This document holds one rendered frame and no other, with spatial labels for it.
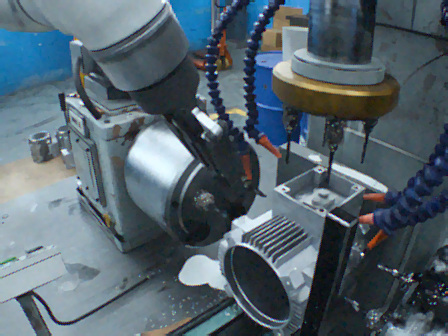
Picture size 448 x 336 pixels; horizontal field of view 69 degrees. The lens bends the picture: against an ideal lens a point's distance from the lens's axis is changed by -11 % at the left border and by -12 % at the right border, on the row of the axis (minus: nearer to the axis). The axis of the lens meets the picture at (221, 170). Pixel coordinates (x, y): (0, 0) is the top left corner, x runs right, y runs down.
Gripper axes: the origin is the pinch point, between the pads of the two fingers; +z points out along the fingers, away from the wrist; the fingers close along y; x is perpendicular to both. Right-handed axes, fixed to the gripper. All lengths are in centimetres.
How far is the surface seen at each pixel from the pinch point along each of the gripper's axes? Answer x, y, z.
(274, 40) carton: -327, 387, 281
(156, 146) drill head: 0.4, 25.0, 6.1
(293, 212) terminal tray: -4.3, -5.4, 10.2
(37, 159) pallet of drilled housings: 44, 244, 93
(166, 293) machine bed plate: 21.4, 18.6, 33.0
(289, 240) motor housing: -0.4, -7.9, 10.6
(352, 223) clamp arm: -1.2, -20.9, -6.2
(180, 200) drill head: 4.9, 14.8, 11.2
